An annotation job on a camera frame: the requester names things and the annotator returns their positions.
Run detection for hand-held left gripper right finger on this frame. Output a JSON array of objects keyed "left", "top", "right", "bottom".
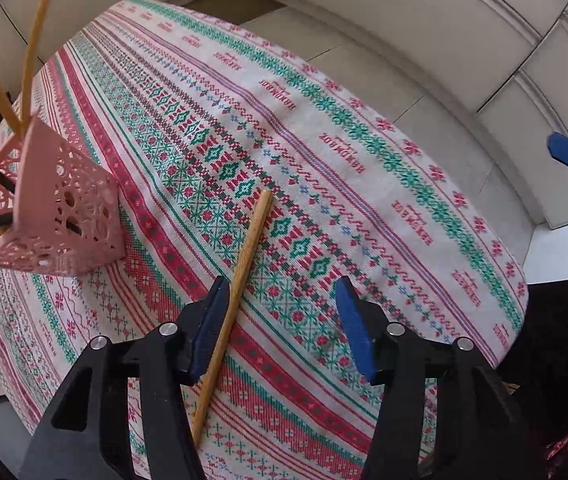
[{"left": 335, "top": 275, "right": 540, "bottom": 480}]

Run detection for olive floor mat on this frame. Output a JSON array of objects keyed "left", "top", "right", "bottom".
[{"left": 181, "top": 0, "right": 286, "bottom": 27}]

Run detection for person's black printed clothing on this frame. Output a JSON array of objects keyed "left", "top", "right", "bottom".
[{"left": 499, "top": 275, "right": 568, "bottom": 480}]

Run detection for white cabinet with drawers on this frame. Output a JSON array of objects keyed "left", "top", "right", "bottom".
[{"left": 219, "top": 0, "right": 568, "bottom": 231}]

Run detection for striped patterned tablecloth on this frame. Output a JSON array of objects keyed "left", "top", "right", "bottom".
[{"left": 0, "top": 0, "right": 530, "bottom": 480}]

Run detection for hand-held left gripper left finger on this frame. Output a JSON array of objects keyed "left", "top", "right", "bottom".
[{"left": 19, "top": 275, "right": 231, "bottom": 480}]

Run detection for pink perforated utensil holder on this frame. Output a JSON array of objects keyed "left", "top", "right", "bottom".
[{"left": 0, "top": 115, "right": 127, "bottom": 277}]

